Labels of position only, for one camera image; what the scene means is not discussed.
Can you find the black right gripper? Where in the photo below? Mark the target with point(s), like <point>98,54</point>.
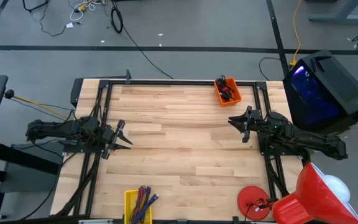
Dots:
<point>255,123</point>

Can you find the red desk lamp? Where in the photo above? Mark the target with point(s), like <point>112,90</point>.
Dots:
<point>309,199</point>

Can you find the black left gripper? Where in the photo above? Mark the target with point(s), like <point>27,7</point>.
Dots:
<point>109,137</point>

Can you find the wooden stick black knob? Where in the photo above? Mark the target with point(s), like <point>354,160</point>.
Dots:
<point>9,94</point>

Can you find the wood desk grey legs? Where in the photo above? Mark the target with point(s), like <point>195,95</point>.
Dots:
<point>340,17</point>

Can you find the yellow plastic bin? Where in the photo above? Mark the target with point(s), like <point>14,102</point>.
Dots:
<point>129,196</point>

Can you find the orange plastic basket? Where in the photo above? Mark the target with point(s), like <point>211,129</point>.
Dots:
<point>238,99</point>

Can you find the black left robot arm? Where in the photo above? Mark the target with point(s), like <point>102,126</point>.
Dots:
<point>57,129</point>

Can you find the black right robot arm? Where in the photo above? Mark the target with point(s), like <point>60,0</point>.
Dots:
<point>309,141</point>

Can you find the black computer tower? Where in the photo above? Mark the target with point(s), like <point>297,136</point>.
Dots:
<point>343,87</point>

